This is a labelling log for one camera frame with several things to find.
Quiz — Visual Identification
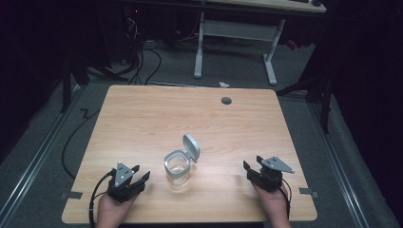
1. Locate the black floor cable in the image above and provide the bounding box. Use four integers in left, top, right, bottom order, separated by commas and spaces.
61, 107, 102, 181

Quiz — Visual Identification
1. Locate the bundle of black cables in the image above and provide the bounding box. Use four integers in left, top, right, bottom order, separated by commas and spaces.
122, 8, 163, 86

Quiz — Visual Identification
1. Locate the metal floor rail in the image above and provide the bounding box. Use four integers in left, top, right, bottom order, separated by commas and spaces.
0, 85, 84, 226
310, 103, 371, 228

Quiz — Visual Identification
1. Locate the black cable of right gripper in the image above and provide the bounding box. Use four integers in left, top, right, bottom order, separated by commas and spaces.
278, 178, 293, 220

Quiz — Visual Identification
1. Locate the black metal stand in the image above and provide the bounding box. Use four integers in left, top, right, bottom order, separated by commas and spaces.
60, 47, 129, 114
276, 70, 334, 135

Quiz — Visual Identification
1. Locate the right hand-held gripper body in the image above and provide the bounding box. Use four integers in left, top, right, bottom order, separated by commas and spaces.
248, 156, 296, 193

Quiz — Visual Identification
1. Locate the person's right hand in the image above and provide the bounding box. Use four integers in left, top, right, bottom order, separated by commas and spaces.
251, 182, 292, 228

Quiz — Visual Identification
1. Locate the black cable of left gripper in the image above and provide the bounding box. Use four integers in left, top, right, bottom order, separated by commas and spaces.
88, 168, 117, 228

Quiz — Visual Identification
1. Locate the person's left hand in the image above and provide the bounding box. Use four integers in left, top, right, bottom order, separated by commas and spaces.
96, 192, 140, 228

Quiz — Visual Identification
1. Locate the grey tape strip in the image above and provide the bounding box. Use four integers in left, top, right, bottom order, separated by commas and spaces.
298, 187, 319, 200
60, 191, 84, 200

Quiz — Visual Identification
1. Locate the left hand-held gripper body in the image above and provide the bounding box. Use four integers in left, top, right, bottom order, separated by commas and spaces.
106, 161, 144, 203

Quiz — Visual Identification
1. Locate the white-legged desk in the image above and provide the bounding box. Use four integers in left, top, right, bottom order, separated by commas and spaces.
193, 0, 328, 86

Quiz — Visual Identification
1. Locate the clear jar with grey lid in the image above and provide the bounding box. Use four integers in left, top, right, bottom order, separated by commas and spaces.
163, 133, 202, 187

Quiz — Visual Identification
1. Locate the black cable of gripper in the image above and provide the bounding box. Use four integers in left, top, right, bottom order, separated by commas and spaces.
88, 168, 117, 228
278, 178, 293, 220

